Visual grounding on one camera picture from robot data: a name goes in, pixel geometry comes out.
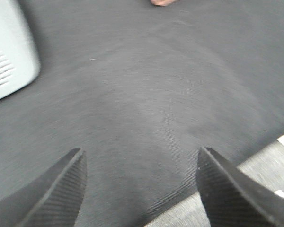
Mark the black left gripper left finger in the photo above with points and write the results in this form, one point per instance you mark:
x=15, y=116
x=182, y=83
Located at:
x=53, y=199

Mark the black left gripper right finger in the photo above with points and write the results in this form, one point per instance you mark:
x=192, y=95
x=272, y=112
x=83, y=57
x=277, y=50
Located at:
x=231, y=198

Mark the brown microfibre towel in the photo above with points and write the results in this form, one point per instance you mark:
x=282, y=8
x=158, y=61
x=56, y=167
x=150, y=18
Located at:
x=162, y=3

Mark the grey perforated basket left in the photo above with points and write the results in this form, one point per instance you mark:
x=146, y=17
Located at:
x=19, y=60

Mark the black cloth table cover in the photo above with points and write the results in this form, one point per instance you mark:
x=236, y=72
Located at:
x=141, y=89

